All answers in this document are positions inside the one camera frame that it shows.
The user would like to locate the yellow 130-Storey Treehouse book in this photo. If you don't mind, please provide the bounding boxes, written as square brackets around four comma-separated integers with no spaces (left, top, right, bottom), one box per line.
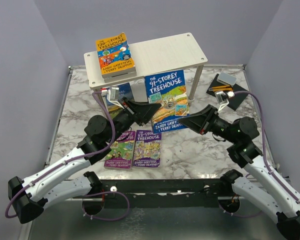
[95,32,136,75]

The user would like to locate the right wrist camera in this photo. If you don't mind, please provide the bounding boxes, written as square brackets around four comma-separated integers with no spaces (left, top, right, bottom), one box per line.
[214,90,235,112]

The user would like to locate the grey white box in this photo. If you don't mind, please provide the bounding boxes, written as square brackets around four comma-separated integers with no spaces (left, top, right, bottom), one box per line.
[217,72,237,86]

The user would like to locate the Little Women book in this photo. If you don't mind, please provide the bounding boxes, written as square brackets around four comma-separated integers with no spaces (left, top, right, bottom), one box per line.
[102,67,137,79]

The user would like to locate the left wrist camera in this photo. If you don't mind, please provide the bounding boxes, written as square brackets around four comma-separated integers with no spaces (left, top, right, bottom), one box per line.
[101,86,121,107]

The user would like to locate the blue treehouse book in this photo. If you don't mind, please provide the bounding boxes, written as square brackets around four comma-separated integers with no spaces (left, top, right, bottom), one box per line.
[144,69,189,134]

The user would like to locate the white two-tier shelf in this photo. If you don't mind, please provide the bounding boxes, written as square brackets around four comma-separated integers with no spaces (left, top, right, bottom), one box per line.
[84,32,208,106]

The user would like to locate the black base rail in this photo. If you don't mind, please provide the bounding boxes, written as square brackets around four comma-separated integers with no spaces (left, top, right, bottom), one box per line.
[72,174,241,210]

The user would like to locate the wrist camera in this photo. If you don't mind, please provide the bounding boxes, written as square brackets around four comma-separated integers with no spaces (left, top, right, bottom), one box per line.
[101,86,121,107]
[214,90,235,112]

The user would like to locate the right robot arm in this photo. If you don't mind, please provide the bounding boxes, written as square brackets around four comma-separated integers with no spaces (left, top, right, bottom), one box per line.
[178,105,300,240]

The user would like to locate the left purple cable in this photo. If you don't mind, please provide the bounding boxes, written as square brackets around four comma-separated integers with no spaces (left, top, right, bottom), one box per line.
[4,91,131,222]

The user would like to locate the Animal Farm book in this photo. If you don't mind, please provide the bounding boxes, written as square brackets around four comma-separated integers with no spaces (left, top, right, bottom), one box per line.
[104,82,134,119]

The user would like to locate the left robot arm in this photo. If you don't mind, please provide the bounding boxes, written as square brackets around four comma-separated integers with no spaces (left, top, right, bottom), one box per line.
[5,97,161,224]

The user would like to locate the large black mat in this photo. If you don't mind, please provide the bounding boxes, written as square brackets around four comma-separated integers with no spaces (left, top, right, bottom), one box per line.
[205,73,251,102]

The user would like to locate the small black mat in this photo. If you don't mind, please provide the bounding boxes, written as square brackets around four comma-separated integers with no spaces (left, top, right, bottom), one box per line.
[228,90,249,111]

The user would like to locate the purple 52-Storey Treehouse book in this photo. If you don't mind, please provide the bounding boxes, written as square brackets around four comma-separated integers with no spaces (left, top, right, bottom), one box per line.
[132,130,162,169]

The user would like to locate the purple green treehouse book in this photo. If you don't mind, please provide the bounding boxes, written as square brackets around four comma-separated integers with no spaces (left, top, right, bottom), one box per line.
[103,130,136,170]

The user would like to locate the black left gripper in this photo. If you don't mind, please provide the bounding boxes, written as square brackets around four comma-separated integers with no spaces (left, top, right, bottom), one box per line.
[107,96,161,144]

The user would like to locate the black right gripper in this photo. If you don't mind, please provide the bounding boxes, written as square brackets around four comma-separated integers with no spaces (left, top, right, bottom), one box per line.
[178,104,239,144]

